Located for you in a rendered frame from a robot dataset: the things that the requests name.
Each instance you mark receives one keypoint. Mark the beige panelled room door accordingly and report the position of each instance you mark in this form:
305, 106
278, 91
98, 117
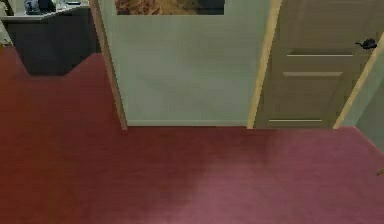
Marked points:
310, 83

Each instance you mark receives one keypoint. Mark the dark grey kitchen counter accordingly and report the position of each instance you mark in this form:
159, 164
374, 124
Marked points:
50, 43

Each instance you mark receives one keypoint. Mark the black appliance on counter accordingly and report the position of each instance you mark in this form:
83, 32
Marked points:
46, 5

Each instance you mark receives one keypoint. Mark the grey glass jar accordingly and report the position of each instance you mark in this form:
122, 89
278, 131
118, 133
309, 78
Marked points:
31, 6

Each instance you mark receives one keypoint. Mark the brown framed wall picture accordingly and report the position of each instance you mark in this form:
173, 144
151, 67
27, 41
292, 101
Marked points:
166, 6

